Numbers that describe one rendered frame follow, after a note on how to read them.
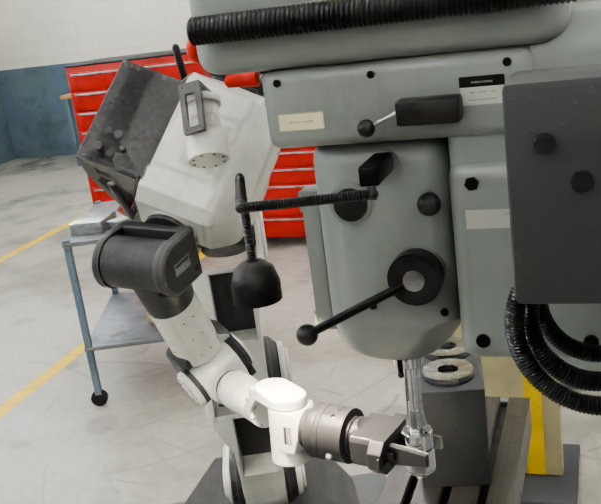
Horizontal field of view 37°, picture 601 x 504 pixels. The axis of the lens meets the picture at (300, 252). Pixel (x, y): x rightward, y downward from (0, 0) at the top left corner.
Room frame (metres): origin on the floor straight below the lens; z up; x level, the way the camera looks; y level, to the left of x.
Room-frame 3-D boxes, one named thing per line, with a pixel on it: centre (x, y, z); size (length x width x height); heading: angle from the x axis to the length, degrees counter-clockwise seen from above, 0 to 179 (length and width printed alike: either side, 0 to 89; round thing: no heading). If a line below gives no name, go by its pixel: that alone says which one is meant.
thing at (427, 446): (1.19, -0.14, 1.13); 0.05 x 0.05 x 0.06
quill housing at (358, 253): (1.19, -0.14, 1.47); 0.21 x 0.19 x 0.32; 159
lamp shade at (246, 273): (1.22, 0.07, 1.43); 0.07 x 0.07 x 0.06
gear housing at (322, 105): (1.18, -0.18, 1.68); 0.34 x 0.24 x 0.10; 69
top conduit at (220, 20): (1.05, -0.12, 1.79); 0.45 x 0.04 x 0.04; 69
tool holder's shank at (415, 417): (1.19, -0.14, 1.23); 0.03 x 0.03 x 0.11
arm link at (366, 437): (1.24, -0.06, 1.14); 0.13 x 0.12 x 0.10; 146
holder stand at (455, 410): (1.48, -0.24, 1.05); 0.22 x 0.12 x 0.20; 170
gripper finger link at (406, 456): (1.17, -0.12, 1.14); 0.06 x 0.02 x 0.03; 56
